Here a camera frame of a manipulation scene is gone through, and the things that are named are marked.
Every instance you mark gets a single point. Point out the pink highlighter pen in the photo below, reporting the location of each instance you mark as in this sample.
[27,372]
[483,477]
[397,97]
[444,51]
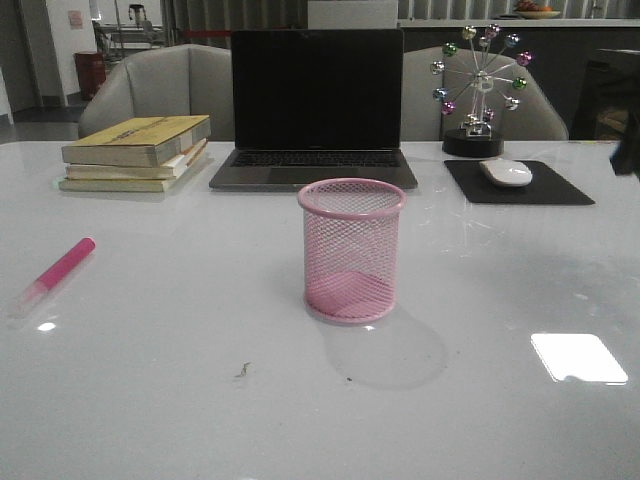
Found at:
[47,281]

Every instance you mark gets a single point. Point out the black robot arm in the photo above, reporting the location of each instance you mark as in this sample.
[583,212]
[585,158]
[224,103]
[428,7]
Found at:
[625,159]

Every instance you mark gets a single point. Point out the pink mesh pen holder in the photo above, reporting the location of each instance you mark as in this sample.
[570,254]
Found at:
[351,228]

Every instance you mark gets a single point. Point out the grey open laptop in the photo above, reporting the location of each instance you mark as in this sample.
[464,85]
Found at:
[311,105]

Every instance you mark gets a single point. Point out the black mouse pad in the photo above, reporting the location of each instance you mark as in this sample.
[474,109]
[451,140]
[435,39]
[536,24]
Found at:
[546,188]

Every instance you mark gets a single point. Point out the white middle book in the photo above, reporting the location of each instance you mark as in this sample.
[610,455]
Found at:
[172,169]

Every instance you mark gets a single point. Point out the yellow-edged bottom book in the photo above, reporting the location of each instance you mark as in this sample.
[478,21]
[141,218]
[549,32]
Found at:
[129,185]

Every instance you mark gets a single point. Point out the grey right armchair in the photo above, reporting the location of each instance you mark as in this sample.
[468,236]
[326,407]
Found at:
[519,115]

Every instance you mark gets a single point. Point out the grey armchair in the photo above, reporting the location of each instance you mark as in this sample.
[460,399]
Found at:
[519,115]
[187,79]

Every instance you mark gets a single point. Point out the yellow top book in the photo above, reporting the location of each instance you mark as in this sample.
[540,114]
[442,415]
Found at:
[139,142]

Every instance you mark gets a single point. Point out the white computer mouse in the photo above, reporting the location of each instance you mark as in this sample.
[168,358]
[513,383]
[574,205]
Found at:
[506,173]

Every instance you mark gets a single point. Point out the grey left armchair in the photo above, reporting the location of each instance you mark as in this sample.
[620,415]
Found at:
[187,79]

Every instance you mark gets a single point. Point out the white cabinet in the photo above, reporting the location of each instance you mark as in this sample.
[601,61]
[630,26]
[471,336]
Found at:
[352,14]

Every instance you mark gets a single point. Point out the ferris wheel desk ornament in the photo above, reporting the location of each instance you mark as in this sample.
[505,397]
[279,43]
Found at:
[474,137]

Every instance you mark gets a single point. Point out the red barrier belt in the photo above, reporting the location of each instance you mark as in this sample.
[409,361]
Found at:
[191,34]

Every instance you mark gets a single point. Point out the grey curtain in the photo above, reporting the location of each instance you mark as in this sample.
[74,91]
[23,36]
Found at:
[179,15]

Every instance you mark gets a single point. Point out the red bin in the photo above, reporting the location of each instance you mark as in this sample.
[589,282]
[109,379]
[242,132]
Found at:
[91,72]

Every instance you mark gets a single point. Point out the distant metal table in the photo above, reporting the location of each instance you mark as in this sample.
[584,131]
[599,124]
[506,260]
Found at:
[115,42]

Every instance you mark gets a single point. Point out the pink wall notice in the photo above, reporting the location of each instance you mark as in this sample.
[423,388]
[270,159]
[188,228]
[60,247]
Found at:
[75,19]

